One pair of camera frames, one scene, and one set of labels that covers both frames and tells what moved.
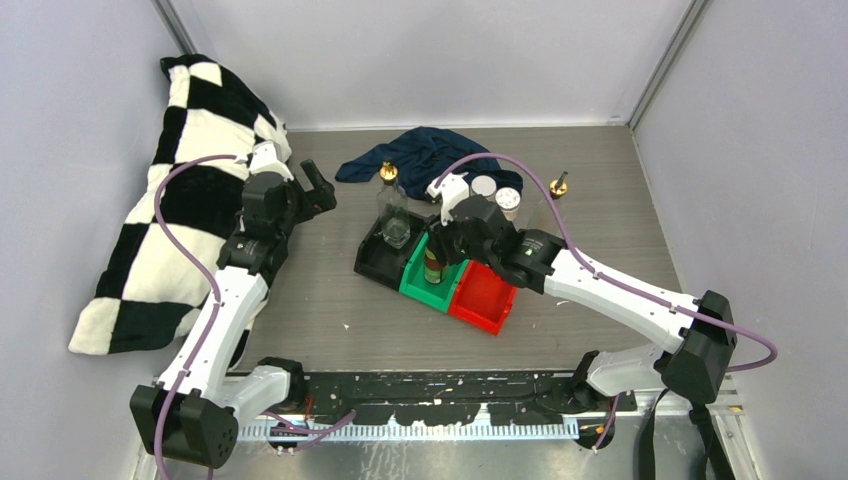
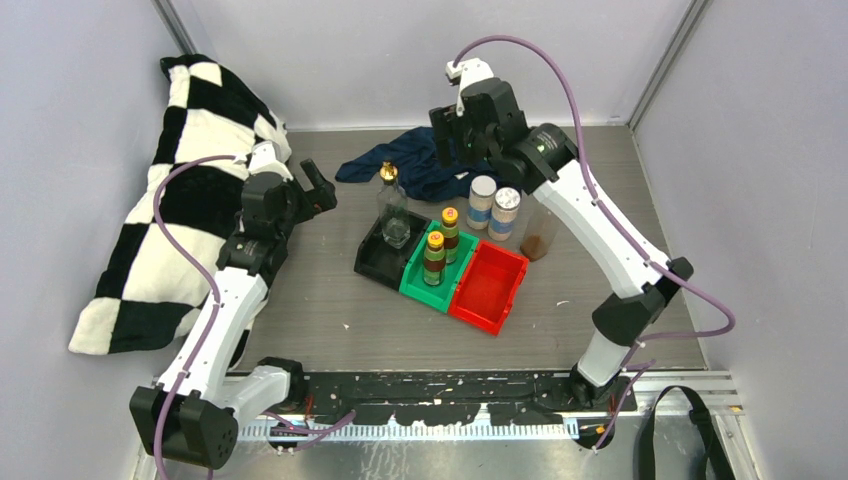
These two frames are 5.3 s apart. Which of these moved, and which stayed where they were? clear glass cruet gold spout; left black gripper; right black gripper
Moved: right black gripper
Stayed: left black gripper; clear glass cruet gold spout
